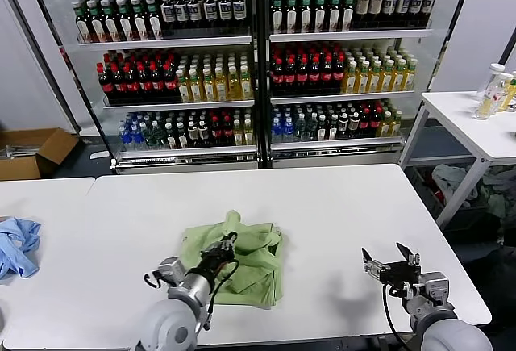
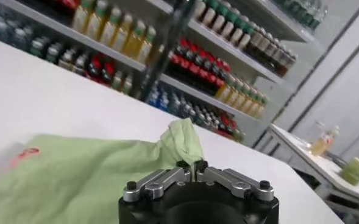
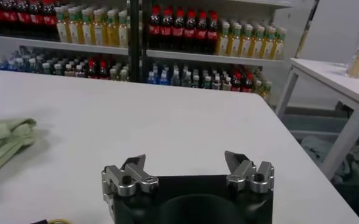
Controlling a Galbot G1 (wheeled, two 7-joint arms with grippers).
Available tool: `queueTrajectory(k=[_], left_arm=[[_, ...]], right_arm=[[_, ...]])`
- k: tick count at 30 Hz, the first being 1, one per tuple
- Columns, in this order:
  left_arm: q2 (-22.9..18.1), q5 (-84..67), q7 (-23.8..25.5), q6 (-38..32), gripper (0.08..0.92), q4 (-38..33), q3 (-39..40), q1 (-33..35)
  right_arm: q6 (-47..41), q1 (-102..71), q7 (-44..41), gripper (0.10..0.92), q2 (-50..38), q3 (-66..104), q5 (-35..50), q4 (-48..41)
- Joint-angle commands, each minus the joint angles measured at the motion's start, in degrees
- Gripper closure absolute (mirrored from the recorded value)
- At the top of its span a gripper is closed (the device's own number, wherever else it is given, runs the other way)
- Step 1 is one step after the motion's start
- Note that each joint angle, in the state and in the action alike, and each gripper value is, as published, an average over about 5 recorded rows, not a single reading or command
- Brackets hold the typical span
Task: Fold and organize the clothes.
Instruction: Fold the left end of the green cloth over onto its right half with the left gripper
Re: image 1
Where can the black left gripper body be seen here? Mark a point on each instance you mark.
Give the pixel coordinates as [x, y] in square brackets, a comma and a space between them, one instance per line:
[213, 260]

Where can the white side table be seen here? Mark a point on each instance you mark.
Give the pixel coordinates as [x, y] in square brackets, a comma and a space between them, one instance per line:
[455, 121]

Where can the green neck dark tea bottle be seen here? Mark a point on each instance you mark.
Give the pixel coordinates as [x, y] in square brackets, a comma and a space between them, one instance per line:
[334, 17]
[154, 24]
[347, 16]
[96, 28]
[82, 28]
[140, 25]
[125, 26]
[319, 17]
[277, 18]
[291, 18]
[111, 27]
[305, 18]

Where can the red cap cola bottle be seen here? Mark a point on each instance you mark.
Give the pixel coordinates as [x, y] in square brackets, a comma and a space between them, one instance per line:
[278, 76]
[326, 76]
[338, 75]
[170, 83]
[131, 84]
[105, 84]
[314, 76]
[157, 83]
[290, 76]
[118, 84]
[302, 76]
[144, 84]

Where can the light green polo shirt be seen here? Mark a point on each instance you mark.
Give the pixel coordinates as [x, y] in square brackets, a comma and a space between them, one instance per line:
[262, 246]

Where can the grey white crumpled garment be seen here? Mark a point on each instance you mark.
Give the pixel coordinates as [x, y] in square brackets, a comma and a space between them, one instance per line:
[451, 177]

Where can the open brown cardboard box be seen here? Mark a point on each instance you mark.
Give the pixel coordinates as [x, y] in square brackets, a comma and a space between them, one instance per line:
[52, 149]

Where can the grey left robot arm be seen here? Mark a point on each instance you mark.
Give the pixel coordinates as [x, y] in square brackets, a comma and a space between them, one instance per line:
[169, 323]

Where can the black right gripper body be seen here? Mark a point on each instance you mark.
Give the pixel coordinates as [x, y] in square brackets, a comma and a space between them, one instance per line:
[403, 274]

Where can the teal grey crumpled garment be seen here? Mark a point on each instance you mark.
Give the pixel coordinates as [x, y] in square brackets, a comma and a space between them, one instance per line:
[500, 201]

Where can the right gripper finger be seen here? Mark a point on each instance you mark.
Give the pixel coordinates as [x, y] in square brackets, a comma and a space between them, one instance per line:
[375, 268]
[412, 259]

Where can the beige label dark drink bottle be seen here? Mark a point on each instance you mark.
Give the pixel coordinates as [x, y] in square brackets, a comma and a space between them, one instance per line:
[375, 5]
[361, 6]

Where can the black mesh laundry basket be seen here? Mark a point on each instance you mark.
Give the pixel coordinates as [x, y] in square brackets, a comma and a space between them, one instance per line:
[423, 197]

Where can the silver metal rods bundle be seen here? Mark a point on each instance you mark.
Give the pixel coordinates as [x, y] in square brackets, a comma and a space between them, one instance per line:
[20, 152]

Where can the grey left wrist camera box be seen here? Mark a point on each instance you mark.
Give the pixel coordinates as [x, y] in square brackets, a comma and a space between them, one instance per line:
[171, 270]

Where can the yellow drink bottle green cap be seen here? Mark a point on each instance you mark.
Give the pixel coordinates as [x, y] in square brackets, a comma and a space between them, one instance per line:
[513, 90]

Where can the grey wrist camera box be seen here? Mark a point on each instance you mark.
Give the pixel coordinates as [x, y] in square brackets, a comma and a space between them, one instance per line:
[435, 286]
[171, 270]

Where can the clear bottle white cap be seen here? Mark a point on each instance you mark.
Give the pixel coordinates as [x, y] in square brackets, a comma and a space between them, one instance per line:
[485, 105]

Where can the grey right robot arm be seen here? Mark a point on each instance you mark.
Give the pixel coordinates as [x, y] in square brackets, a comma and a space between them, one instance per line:
[451, 335]

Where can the white paper scrap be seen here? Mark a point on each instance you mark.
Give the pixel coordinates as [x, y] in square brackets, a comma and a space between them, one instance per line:
[99, 155]

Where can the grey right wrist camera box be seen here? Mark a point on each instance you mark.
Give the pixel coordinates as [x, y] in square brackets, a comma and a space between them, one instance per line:
[435, 286]

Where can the blue label dark drink bottle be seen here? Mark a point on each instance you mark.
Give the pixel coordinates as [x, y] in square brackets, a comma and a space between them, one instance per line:
[181, 12]
[402, 5]
[415, 5]
[195, 12]
[168, 13]
[389, 6]
[428, 4]
[240, 10]
[210, 11]
[225, 11]

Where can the glass door drink shelf cabinet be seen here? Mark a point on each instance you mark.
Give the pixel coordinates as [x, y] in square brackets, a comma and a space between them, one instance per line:
[181, 161]
[334, 153]

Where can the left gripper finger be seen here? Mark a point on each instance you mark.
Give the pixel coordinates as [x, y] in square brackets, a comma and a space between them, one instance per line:
[221, 244]
[232, 245]

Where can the yellow tea bottle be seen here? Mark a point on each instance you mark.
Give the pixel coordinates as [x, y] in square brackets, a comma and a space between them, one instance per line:
[410, 79]
[209, 90]
[363, 82]
[399, 80]
[221, 89]
[234, 88]
[184, 90]
[387, 80]
[196, 90]
[350, 82]
[375, 81]
[246, 88]

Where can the crumpled light blue cloth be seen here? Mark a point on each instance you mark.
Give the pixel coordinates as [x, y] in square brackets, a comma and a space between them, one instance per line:
[20, 262]

